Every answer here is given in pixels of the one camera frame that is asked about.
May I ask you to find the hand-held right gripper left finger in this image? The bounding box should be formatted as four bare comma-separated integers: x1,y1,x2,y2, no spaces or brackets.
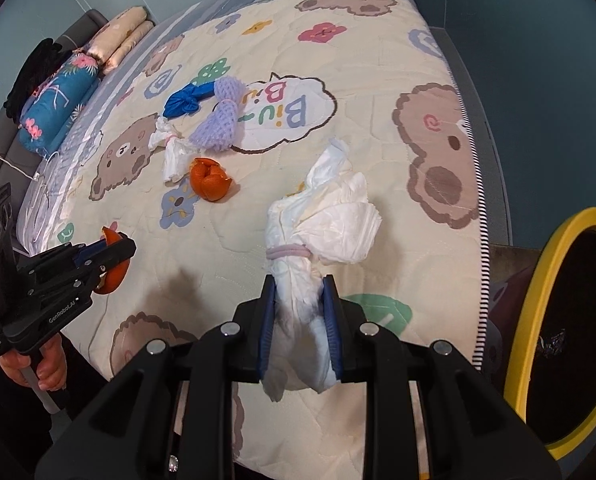
35,275,279,480

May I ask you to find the purple foam fruit net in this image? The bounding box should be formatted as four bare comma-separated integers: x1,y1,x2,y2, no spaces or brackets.
190,77,251,152

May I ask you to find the black clothing pile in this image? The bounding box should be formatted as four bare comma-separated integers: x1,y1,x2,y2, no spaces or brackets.
3,37,79,116

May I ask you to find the yellow rimmed black trash bin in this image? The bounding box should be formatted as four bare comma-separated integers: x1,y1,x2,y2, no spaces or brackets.
503,207,596,448

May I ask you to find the dark clothing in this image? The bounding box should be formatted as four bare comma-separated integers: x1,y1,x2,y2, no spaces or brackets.
0,335,129,480

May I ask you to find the bear printed blanket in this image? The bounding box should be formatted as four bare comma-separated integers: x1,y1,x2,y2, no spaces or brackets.
15,0,491,466

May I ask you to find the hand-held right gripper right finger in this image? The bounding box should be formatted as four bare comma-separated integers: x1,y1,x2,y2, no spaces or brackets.
320,275,564,480

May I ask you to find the white charging cable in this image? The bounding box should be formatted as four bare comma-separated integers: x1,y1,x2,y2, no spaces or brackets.
0,142,76,246

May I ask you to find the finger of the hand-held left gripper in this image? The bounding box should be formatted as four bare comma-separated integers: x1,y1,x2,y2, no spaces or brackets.
53,240,110,267
80,233,138,294

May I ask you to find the blue rubber glove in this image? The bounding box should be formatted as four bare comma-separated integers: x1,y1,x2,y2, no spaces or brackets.
164,84,216,117

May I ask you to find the person's left hand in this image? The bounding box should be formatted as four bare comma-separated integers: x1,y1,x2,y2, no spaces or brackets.
0,332,68,392

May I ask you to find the small white tissue bundle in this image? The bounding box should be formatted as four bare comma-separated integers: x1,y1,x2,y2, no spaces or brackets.
148,117,195,184

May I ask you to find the folded beige quilt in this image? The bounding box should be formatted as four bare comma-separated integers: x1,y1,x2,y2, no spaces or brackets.
80,6,155,73

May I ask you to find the orange peel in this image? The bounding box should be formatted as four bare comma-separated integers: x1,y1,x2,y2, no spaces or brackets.
190,157,232,203
95,226,130,295

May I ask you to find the folded blue floral quilt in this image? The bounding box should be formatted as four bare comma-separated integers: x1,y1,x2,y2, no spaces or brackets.
18,52,101,153

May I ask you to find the large white tissue bundle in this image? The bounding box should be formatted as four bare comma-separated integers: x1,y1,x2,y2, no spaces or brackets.
263,137,383,403

